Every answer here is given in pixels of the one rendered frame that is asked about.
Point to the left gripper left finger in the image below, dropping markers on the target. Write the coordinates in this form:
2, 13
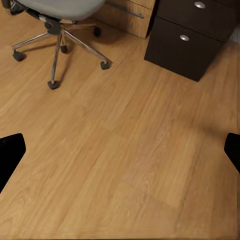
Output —
12, 150

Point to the cabinet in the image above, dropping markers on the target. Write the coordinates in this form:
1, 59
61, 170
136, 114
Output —
132, 16
187, 35

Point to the swivel chair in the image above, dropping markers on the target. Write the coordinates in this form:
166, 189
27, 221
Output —
61, 17

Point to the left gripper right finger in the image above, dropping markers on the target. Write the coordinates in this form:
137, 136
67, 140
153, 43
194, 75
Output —
232, 149

